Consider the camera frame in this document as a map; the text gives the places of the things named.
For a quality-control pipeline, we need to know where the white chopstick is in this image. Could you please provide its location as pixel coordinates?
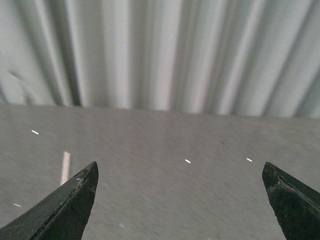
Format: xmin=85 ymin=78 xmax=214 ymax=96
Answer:
xmin=60 ymin=151 xmax=71 ymax=186

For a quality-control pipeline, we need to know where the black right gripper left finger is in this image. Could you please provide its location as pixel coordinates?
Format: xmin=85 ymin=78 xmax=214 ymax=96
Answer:
xmin=0 ymin=161 xmax=99 ymax=240

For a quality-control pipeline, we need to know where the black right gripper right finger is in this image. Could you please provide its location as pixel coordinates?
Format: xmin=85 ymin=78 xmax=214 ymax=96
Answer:
xmin=262 ymin=162 xmax=320 ymax=240

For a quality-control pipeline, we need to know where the grey pleated curtain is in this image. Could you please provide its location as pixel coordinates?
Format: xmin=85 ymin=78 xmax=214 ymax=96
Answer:
xmin=0 ymin=0 xmax=320 ymax=119

